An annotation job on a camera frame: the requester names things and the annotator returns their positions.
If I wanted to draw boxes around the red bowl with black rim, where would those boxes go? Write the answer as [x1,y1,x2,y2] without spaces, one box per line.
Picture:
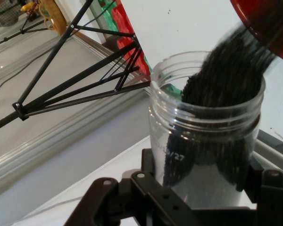
[230,0,283,63]

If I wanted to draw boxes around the aluminium rail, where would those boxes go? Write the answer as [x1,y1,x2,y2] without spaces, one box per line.
[0,87,283,189]

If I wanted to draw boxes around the clear plastic jar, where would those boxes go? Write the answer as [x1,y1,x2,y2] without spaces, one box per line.
[149,51,266,209]

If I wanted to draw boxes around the green foam puzzle piece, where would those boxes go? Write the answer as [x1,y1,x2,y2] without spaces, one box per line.
[98,0,120,31]

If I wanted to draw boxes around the black seeds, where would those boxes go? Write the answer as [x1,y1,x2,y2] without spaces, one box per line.
[162,22,278,191]

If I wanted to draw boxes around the tan wooden frame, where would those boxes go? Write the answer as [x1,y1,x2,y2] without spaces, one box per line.
[39,0,69,36]

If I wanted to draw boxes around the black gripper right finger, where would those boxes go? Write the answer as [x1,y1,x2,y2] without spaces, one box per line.
[237,153,283,226]

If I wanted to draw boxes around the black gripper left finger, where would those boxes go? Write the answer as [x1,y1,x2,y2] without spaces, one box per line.
[63,148,194,226]

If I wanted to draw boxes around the dark mesh basket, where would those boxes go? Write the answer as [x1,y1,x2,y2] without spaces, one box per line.
[0,0,23,27]

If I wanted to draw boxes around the red foam puzzle piece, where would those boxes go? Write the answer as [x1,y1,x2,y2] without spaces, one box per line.
[115,0,154,76]

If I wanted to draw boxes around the black tripod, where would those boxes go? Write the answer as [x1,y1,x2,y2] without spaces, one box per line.
[0,0,154,135]

